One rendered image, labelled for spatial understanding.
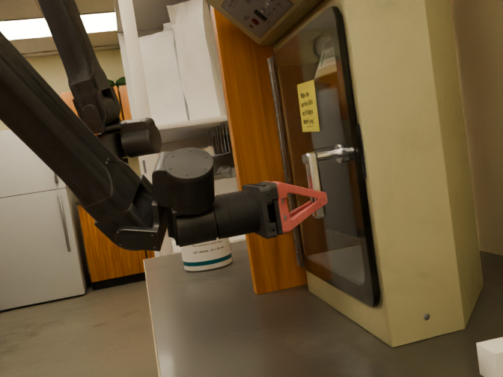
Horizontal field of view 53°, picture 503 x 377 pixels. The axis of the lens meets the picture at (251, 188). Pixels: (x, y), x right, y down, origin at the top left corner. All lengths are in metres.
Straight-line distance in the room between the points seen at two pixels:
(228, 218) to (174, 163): 0.10
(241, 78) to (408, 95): 0.40
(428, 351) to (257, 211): 0.28
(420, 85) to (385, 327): 0.32
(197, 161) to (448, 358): 0.38
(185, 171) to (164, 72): 1.47
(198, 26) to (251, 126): 0.99
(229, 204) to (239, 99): 0.40
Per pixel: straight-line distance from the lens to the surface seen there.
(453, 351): 0.70
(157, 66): 2.03
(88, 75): 1.00
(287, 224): 0.65
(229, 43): 1.01
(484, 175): 1.18
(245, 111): 0.99
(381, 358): 0.69
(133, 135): 1.00
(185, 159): 0.59
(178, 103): 2.00
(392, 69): 0.69
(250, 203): 0.64
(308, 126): 0.80
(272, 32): 0.89
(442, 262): 0.73
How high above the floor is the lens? 1.22
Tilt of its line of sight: 4 degrees down
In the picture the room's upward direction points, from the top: 9 degrees counter-clockwise
